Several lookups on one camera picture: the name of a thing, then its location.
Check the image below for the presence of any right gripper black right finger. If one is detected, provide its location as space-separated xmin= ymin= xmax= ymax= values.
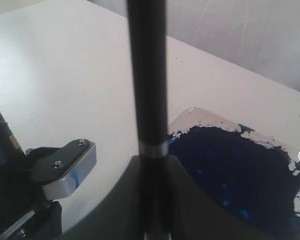
xmin=165 ymin=155 xmax=255 ymax=240

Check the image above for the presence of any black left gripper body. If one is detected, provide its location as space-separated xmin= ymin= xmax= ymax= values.
xmin=0 ymin=113 xmax=62 ymax=240

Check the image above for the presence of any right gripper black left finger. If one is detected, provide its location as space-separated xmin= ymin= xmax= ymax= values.
xmin=61 ymin=156 xmax=145 ymax=240

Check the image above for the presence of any black paintbrush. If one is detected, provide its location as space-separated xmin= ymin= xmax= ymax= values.
xmin=126 ymin=0 xmax=170 ymax=240

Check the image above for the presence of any white plate with blue paint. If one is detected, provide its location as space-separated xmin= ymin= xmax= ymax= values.
xmin=168 ymin=107 xmax=300 ymax=240

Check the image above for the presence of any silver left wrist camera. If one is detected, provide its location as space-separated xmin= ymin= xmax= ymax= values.
xmin=24 ymin=138 xmax=98 ymax=202

